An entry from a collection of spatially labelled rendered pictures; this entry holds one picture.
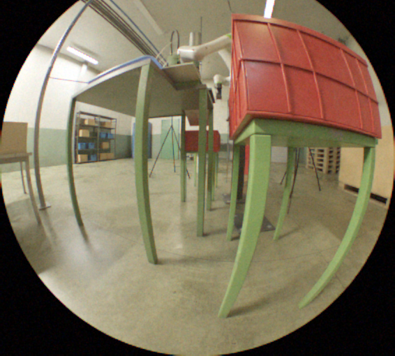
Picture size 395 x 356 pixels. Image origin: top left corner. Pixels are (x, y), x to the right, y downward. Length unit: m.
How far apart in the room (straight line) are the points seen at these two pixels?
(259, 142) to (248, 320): 0.59
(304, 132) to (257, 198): 0.13
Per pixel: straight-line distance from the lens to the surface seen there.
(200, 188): 0.79
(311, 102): 0.24
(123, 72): 0.70
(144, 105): 0.54
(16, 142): 1.32
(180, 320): 0.60
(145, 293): 0.67
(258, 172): 0.21
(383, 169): 2.29
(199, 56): 0.90
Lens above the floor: 0.57
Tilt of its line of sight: 4 degrees down
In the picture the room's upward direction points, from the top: 1 degrees clockwise
